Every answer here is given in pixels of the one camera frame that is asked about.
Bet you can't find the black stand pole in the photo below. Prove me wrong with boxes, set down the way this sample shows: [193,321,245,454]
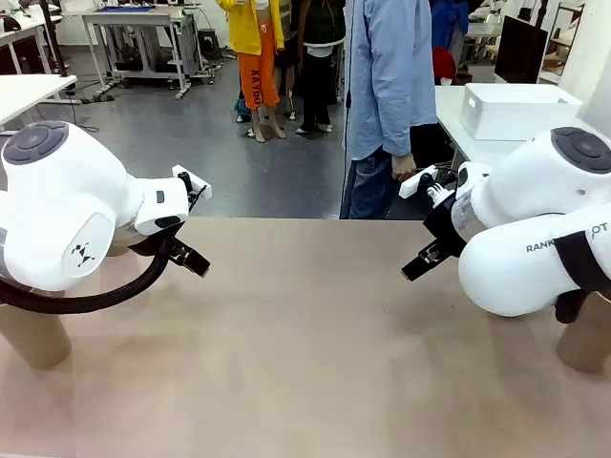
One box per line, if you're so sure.
[40,0,69,78]

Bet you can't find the white table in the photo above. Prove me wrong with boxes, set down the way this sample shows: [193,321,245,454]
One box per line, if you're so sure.
[0,73,78,128]
[433,85,611,168]

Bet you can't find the blue jacket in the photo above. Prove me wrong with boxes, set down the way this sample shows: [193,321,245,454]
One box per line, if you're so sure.
[429,0,472,53]

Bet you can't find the black monitor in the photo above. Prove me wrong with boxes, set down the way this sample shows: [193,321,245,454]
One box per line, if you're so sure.
[494,13,549,86]

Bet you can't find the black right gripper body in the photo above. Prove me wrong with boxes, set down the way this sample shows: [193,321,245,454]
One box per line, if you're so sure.
[423,191,468,254]

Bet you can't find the wooden shelf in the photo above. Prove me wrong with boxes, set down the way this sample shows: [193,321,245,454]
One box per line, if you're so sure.
[538,0,588,87]

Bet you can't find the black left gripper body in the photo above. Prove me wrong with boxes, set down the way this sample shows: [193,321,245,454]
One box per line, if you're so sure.
[124,227,174,257]

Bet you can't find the person's left forearm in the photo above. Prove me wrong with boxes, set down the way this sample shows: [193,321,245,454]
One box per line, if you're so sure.
[379,85,416,158]

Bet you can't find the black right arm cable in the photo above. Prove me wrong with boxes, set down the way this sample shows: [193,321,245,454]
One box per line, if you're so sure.
[553,231,611,324]

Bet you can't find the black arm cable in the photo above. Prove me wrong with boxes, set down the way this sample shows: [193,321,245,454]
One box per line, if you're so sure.
[553,231,611,324]
[0,233,174,315]

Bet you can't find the grey workbench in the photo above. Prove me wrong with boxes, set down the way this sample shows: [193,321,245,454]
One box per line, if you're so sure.
[80,4,216,100]

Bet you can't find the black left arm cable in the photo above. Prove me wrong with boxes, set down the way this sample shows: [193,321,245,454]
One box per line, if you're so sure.
[0,233,174,315]

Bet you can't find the mannequin yellow jacket orange pants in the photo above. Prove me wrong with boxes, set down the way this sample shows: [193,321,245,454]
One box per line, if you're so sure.
[214,0,287,143]

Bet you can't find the person's left hand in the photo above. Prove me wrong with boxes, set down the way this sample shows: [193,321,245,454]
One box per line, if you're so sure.
[390,153,417,182]

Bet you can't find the person in light blue shirt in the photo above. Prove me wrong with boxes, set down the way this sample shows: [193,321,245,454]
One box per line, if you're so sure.
[339,0,433,220]

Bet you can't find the white plastic basket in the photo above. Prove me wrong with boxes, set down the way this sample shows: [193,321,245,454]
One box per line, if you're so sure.
[460,82,583,142]

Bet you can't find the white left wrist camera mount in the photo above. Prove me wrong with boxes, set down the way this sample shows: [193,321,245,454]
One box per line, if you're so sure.
[171,164,213,201]

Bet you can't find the figure in black clothes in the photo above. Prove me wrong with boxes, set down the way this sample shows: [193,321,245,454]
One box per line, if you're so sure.
[285,0,348,135]

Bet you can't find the red chair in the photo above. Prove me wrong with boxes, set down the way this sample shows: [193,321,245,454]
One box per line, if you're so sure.
[432,46,458,88]

